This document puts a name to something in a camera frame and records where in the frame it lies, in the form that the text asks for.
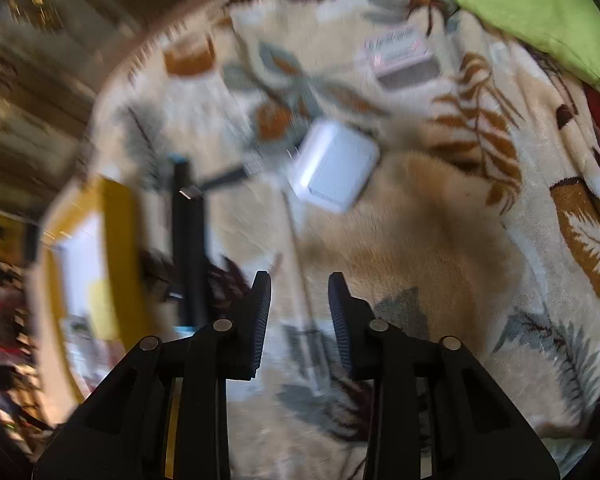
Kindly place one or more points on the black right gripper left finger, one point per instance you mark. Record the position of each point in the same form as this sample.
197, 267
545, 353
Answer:
164, 403

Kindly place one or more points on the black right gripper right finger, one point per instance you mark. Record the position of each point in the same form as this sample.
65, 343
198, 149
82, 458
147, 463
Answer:
476, 432

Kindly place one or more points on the black marker pen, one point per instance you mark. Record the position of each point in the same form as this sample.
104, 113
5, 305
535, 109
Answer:
188, 239

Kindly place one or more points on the black ballpoint pen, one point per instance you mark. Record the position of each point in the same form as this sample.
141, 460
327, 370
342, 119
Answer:
230, 177

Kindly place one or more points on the translucent white pen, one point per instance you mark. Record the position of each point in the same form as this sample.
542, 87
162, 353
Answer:
308, 334

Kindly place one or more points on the white square charger box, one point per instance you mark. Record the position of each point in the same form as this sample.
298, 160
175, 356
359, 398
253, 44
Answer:
332, 166

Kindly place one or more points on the small pink matchbox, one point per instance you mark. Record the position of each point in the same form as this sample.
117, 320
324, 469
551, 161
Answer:
401, 58

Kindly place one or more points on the yellow rounded plastic case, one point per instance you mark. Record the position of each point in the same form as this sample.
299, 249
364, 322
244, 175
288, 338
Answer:
102, 314

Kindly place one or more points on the yellow cardboard tray box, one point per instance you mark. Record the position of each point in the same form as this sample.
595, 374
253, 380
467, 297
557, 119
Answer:
90, 233

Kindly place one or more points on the leaf patterned beige blanket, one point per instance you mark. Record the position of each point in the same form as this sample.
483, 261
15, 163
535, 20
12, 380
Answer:
481, 219

